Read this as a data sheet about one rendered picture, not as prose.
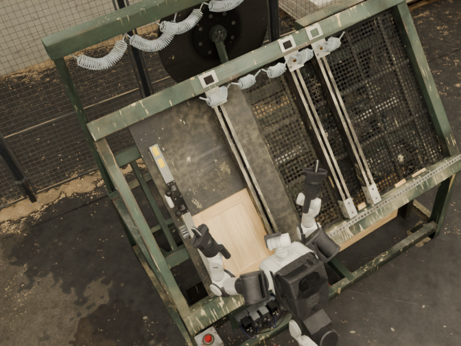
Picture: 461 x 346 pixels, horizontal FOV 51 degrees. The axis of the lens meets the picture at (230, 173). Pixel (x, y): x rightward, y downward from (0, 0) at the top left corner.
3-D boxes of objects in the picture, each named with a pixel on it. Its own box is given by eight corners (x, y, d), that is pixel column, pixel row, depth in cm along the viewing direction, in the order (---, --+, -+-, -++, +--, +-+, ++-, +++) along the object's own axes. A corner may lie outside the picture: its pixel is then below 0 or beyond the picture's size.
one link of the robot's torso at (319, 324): (342, 342, 246) (335, 316, 238) (322, 356, 242) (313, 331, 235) (311, 315, 270) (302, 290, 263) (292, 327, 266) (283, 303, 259)
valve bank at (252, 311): (244, 349, 292) (240, 331, 275) (232, 331, 301) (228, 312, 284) (311, 306, 306) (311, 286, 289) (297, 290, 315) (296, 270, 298)
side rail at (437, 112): (439, 156, 345) (451, 156, 335) (385, 9, 326) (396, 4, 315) (447, 152, 348) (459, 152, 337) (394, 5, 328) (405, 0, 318)
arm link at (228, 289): (235, 284, 268) (255, 282, 249) (220, 301, 262) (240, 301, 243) (222, 268, 267) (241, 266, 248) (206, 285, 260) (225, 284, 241)
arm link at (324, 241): (333, 243, 260) (340, 246, 246) (321, 255, 259) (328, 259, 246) (317, 227, 259) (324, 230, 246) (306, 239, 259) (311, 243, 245)
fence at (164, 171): (217, 294, 285) (219, 295, 282) (147, 147, 268) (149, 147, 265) (224, 289, 287) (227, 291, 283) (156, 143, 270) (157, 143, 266)
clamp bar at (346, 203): (341, 218, 312) (363, 224, 290) (270, 44, 291) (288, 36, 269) (353, 211, 315) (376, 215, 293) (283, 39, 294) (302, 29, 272)
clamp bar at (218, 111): (274, 259, 297) (291, 268, 274) (193, 79, 276) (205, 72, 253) (287, 251, 300) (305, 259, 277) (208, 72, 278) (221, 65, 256)
